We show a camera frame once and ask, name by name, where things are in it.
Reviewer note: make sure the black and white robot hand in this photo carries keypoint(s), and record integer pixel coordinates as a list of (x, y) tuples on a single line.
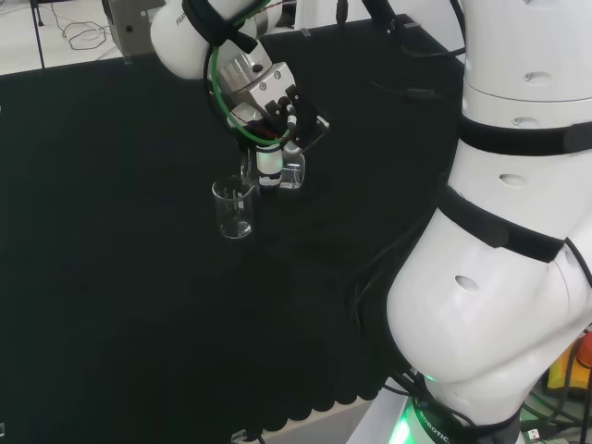
[(303, 120)]

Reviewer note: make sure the clear glass beaker with spout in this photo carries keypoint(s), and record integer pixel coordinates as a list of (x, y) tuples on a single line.
[(292, 178)]

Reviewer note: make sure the clear graduated glass beaker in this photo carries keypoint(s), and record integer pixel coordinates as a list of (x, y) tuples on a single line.
[(233, 217)]

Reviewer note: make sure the grey metal box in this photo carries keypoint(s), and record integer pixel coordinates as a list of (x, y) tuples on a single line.
[(131, 28)]

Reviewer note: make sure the black bench cloth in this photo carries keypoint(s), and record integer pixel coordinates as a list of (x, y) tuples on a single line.
[(139, 300)]

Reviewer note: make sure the yellow stop button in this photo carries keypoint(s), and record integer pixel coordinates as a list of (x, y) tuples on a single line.
[(566, 374)]

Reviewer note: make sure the silver usb plug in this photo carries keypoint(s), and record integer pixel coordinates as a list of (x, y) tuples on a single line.
[(535, 434)]

